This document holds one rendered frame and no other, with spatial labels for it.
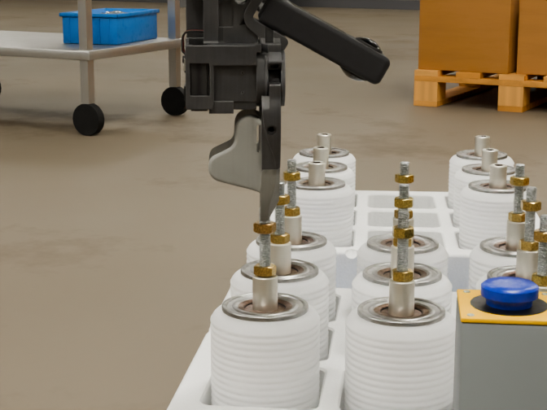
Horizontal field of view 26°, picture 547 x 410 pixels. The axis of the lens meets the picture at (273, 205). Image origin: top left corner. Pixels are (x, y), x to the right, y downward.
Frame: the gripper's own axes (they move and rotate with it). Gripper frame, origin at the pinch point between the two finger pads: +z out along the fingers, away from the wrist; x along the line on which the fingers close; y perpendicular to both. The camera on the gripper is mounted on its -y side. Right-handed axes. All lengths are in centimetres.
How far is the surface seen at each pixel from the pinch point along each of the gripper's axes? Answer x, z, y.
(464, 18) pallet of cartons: -310, 4, -78
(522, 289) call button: 21.4, 1.4, -16.3
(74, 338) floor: -66, 35, 26
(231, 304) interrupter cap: -0.4, 9.1, 3.6
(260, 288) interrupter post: 1.1, 7.2, 1.0
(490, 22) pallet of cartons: -305, 5, -86
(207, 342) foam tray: -11.7, 16.4, 5.9
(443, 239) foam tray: -52, 17, -25
